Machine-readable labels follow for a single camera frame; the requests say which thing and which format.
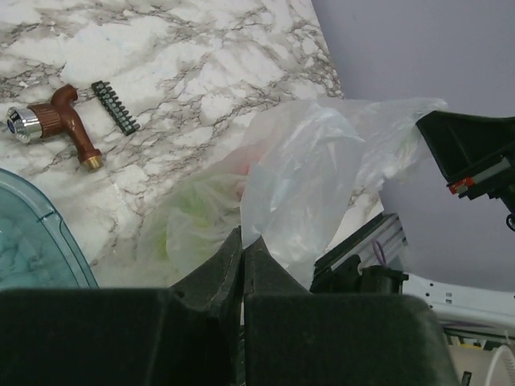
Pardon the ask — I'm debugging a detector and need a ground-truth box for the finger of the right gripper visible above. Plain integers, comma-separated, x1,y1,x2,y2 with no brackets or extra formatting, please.
416,111,514,230

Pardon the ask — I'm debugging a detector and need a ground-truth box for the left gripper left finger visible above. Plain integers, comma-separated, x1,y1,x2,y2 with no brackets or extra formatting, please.
1,229,242,385

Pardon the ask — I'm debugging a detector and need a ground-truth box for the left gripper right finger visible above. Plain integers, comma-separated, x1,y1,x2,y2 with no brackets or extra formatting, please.
244,240,459,385

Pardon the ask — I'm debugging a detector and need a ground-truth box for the translucent white plastic bag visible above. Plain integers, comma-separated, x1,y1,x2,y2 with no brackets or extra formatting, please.
137,97,447,288

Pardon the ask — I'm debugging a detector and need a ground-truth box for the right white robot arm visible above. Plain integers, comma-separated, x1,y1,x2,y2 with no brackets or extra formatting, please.
381,112,514,325

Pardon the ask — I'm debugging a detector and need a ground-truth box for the red fake fruit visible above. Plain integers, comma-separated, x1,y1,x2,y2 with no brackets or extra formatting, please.
233,146,264,175

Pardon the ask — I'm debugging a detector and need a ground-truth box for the teal transparent plastic tray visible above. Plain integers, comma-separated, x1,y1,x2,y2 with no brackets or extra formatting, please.
1,169,97,290

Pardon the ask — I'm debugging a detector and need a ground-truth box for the black screwdriver bit holder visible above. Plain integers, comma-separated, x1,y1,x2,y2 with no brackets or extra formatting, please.
91,80,140,136

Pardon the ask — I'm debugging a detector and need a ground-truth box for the black metal base rail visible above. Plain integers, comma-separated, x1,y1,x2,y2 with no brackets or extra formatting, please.
311,214,407,294

